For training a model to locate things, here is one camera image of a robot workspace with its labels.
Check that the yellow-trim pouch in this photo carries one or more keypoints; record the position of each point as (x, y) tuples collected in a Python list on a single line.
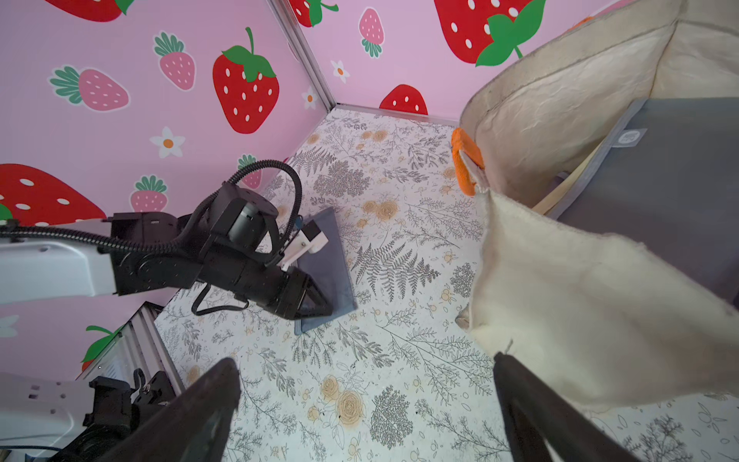
[(560, 191)]

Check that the grey mesh pouch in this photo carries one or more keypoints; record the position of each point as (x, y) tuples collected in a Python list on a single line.
[(317, 250), (666, 176)]

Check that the left frame post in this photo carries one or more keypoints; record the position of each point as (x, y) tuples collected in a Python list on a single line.
[(302, 51)]

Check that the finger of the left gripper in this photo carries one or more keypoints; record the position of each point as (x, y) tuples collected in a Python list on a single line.
[(309, 300)]

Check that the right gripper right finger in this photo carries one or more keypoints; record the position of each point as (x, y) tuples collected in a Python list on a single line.
[(538, 421)]

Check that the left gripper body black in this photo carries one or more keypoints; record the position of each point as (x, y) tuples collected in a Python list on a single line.
[(232, 242)]

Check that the beige canvas bag orange handles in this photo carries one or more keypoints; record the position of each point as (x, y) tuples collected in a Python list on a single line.
[(610, 261)]

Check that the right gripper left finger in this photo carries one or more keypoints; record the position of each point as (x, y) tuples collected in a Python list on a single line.
[(194, 427)]

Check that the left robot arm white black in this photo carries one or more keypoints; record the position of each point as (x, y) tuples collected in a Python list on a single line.
[(66, 260)]

